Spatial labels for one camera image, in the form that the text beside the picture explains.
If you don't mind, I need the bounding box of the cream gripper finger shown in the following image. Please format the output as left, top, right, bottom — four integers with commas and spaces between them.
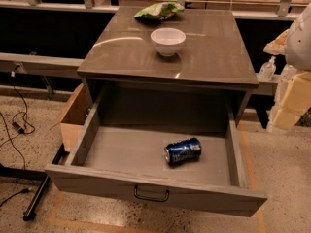
267, 72, 311, 132
263, 30, 289, 55

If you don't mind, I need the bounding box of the blue pepsi can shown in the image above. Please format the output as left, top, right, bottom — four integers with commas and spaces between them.
164, 138, 202, 164

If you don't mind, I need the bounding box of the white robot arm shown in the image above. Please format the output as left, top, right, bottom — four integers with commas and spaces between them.
263, 4, 311, 133

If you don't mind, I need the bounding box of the grey counter cabinet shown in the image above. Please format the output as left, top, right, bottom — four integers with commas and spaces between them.
78, 7, 259, 119

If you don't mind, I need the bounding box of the open grey top drawer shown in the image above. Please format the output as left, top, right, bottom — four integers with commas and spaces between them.
46, 86, 267, 216

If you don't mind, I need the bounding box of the right clear sanitizer bottle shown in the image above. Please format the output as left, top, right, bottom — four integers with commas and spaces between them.
280, 64, 297, 82

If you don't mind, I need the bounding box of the clear sanitizer bottle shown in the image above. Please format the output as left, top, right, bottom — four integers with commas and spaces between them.
280, 64, 297, 82
259, 56, 276, 81

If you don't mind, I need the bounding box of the left clear sanitizer bottle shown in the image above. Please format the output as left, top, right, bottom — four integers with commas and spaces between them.
259, 56, 276, 81

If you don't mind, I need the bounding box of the white ceramic bowl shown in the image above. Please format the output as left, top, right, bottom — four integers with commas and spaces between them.
151, 28, 186, 56

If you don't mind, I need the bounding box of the green chip bag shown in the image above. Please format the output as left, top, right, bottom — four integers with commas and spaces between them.
134, 2, 185, 21

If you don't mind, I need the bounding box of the open cardboard box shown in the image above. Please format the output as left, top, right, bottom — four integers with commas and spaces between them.
52, 83, 90, 152

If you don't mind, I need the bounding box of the black metal stand leg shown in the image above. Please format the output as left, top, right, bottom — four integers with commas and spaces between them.
22, 143, 67, 222

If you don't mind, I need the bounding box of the black drawer handle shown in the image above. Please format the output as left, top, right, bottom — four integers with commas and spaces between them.
133, 185, 170, 203

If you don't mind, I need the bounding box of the black floor cable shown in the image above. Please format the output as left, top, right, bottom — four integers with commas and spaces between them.
0, 63, 36, 170

